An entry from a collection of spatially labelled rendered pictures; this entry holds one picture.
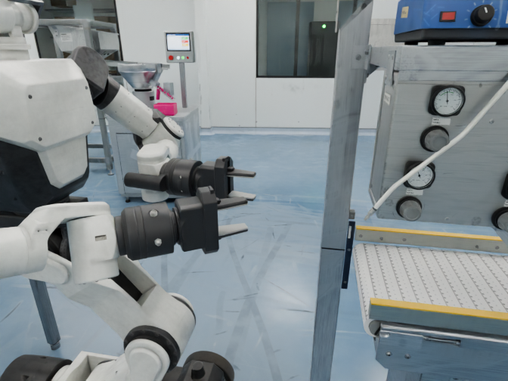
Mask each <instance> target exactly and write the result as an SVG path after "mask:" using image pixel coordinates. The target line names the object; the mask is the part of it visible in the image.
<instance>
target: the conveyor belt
mask: <svg viewBox="0 0 508 381"><path fill-rule="evenodd" d="M352 254H353V259H354V264H355V273H356V279H357V284H358V293H359V299H360V303H361V313H362V318H363V323H364V329H365V331H366V333H367V334H369V335H370V336H373V337H376V338H379V337H378V336H374V335H373V334H372V333H371V332H370V329H369V327H368V326H369V323H370V322H371V321H373V319H369V317H368V308H369V304H370V297H371V298H378V299H391V300H398V301H405V302H418V303H425V304H432V305H445V306H452V307H458V308H471V309H478V310H486V311H499V312H506V313H508V256H502V255H493V254H484V253H475V252H459V251H450V250H441V249H424V248H416V247H406V246H390V245H381V244H372V243H359V244H357V245H356V246H355V247H354V248H353V250H352Z"/></svg>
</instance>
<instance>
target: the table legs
mask: <svg viewBox="0 0 508 381"><path fill-rule="evenodd" d="M29 283H30V286H31V288H32V292H33V296H34V299H35V301H36V306H37V309H38V312H39V317H40V319H41V322H42V327H43V330H44V332H45V337H46V340H47V343H48V344H50V346H51V350H57V349H59V348H60V341H59V340H60V334H59V331H58V328H57V323H56V320H55V316H54V312H53V308H52V306H51V300H50V298H49V295H48V290H47V287H46V283H45V282H44V281H40V280H33V279H29Z"/></svg>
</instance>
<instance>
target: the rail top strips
mask: <svg viewBox="0 0 508 381"><path fill-rule="evenodd" d="M356 229H358V230H369V231H386V232H395V233H405V234H423V235H432V236H442V237H460V238H469V239H479V240H496V241H502V240H501V239H500V238H499V237H493V236H483V235H474V234H455V233H445V232H436V231H418V230H408V229H398V228H380V227H371V226H360V225H356ZM370 303H371V305H381V306H388V307H394V308H407V309H413V310H421V311H433V312H440V313H447V314H459V315H466V316H473V317H480V318H492V319H499V320H505V321H508V313H506V312H499V311H486V310H478V309H471V308H458V307H452V306H445V305H432V304H425V303H418V302H405V301H398V300H391V299H378V298H371V297H370Z"/></svg>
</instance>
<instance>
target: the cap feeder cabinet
mask: <svg viewBox="0 0 508 381"><path fill-rule="evenodd" d="M177 108H178V113H177V114H175V115H174V116H167V117H169V118H171V119H172V120H174V121H175V122H176V123H177V124H178V125H179V126H180V127H181V129H182V130H183V132H184V137H183V138H181V139H180V147H179V150H178V157H177V158H178V159H185V160H189V159H190V158H193V159H194V160H199V161H201V149H200V124H199V106H187V108H182V106H177ZM106 118H107V121H108V126H109V132H110V140H111V146H112V151H113V160H114V165H115V170H116V179H117V184H118V189H119V194H121V197H126V198H127V200H126V201H125V202H126V203H129V202H130V200H129V197H142V195H141V189H140V188H135V187H126V186H125V184H124V177H125V174H126V173H127V172H134V173H139V171H138V161H137V153H138V151H139V150H138V146H137V145H136V143H135V141H134V139H133V133H132V132H130V131H129V130H128V129H127V128H125V127H124V126H123V125H121V124H119V123H118V122H117V121H116V120H114V119H113V118H111V117H110V116H108V115H106ZM168 198H185V197H181V196H175V195H170V194H169V197H168Z"/></svg>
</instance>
